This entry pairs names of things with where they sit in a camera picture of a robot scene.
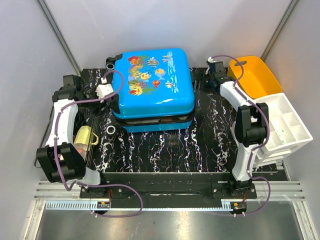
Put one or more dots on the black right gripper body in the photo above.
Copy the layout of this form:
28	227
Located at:
206	81

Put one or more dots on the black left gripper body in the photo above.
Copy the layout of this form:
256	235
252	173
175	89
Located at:
95	106

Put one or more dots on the blue fish-print suitcase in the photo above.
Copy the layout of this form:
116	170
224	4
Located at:
155	91

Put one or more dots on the orange plastic basket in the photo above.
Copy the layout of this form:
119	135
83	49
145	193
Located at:
255	78

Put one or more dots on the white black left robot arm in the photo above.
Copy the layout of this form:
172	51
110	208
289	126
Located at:
59	159

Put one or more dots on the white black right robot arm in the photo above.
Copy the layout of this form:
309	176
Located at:
251	128

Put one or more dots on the pale yellow mug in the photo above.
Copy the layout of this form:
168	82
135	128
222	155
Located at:
85	138

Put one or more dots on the pink patterned cup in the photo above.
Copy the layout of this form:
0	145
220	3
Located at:
81	151

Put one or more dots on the white divided organizer tray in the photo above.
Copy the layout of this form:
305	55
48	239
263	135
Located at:
288	133

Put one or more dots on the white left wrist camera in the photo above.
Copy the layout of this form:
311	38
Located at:
104	89

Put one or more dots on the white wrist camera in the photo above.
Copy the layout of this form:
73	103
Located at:
210	60
104	89

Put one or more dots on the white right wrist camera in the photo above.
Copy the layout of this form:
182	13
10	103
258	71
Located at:
210	60

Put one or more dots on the black wire dish rack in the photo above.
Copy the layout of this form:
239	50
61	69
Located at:
62	132

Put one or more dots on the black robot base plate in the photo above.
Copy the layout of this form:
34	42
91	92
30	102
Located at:
147	183

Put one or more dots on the aluminium frame rail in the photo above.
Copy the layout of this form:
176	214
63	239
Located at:
278	213

